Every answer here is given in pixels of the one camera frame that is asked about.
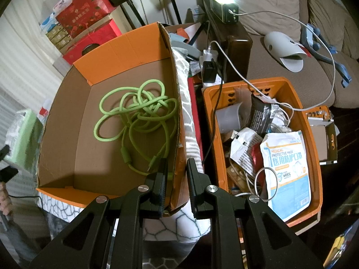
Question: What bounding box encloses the beige sofa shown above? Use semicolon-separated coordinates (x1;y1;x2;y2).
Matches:
196;0;359;110

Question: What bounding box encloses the red small packet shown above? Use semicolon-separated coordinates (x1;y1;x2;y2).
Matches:
250;143;264;171

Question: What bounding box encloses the red flat box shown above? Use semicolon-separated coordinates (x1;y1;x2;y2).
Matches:
188;77;205;160

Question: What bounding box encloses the red patterned gift box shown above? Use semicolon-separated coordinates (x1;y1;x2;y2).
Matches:
55;0;122;38

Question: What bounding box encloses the translucent plastic cup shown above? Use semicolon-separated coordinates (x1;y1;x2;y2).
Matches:
215;102;243;133

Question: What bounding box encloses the orange plastic basket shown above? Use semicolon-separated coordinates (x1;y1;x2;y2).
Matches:
201;77;323;227

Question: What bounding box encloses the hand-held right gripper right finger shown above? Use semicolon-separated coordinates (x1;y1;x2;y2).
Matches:
186;158;331;269

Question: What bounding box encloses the black foil packet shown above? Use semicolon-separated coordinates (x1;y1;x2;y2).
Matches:
248;94;281;135

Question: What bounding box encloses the white curved plastic device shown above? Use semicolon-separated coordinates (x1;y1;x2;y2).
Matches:
264;31;309;73

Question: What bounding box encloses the red box with oval label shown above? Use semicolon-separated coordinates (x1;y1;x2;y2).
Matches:
63;20;122;65

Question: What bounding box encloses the black tripod stand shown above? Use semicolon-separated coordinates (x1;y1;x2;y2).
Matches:
120;0;183;28

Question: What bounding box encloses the yellow packet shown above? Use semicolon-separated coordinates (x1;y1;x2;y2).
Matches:
322;227;354;269

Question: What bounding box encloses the person's left hand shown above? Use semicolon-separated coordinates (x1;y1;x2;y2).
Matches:
0;182;12;216

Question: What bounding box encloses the large orange cardboard box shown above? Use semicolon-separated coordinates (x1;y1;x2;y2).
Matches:
36;22;187;217

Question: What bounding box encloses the black cable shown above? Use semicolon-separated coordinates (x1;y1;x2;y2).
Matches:
7;193;49;222

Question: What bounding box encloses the white printed paper packet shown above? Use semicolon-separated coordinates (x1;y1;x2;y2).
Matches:
230;127;264;174

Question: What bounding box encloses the small open cardboard box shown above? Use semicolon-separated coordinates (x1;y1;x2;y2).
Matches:
307;105;340;166

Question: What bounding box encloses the white curtain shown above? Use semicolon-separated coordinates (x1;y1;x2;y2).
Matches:
0;0;68;96

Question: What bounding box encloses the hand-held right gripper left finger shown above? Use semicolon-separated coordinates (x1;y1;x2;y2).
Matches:
28;158;171;269

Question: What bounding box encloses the white charger cable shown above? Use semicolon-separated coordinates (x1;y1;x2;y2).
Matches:
209;41;256;90

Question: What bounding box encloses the brown wooden sofa armrest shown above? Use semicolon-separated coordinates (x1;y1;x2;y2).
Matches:
195;0;253;83

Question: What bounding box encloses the coiled white cable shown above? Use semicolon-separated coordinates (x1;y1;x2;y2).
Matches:
244;167;281;202

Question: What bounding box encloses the black plug charger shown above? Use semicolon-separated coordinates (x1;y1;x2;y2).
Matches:
202;60;217;83

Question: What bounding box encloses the green cable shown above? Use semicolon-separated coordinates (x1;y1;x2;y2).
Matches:
94;80;180;173

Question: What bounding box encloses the white blue face mask packet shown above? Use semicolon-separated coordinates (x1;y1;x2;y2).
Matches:
259;130;312;222

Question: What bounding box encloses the stack of beige boxes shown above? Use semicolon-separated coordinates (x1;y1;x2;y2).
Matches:
45;24;73;52

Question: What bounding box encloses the long white charging cable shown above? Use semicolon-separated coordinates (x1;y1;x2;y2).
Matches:
228;10;337;111

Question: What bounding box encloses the pile of papers and packets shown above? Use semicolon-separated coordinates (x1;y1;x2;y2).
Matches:
168;24;208;62

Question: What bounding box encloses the white plug charger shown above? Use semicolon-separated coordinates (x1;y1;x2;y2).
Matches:
200;49;218;62

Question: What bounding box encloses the red label face mask packet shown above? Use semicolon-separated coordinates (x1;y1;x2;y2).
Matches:
38;98;54;124

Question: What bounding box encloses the power bank with lamp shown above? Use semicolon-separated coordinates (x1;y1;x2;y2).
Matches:
209;0;240;24

